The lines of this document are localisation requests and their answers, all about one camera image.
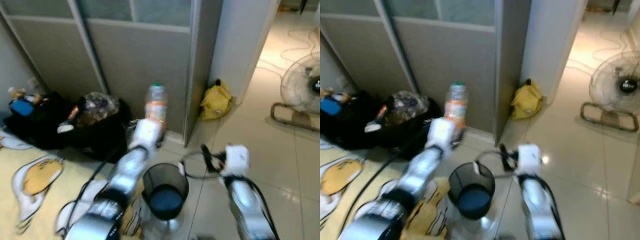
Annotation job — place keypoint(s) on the white floor fan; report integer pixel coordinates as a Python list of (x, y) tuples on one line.
[(612, 85), (300, 80)]

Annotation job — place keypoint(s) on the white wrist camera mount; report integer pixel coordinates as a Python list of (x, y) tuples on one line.
[(442, 132), (529, 159), (236, 159), (146, 132)]

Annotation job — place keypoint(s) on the yellow bag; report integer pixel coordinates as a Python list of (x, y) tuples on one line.
[(216, 102), (526, 100)]

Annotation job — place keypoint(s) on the small blue item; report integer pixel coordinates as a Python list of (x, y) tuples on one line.
[(330, 106), (21, 107)]

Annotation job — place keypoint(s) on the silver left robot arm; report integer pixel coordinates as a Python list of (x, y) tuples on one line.
[(125, 172), (420, 175)]

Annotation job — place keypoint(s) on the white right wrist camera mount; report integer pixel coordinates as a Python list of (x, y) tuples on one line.
[(236, 159), (529, 159)]

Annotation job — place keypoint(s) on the white room door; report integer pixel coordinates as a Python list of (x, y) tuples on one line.
[(240, 40), (550, 40)]

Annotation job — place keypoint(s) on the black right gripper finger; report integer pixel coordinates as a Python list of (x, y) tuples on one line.
[(206, 157), (503, 155)]

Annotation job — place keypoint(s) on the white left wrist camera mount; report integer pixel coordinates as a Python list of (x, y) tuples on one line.
[(146, 132), (442, 132)]

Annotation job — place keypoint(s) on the orange label plastic bottle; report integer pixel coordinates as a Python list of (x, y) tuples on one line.
[(156, 102), (456, 105)]

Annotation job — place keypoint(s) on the black mesh waste bin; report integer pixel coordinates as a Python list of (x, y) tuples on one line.
[(471, 192), (165, 190)]

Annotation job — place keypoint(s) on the grey panel sliding wardrobe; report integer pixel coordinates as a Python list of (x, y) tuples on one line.
[(440, 55), (125, 55)]

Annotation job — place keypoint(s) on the white red snack packet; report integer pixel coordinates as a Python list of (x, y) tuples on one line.
[(67, 125), (376, 122)]

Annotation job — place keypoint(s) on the clear crumpled plastic bag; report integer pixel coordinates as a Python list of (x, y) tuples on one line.
[(97, 107), (407, 107)]

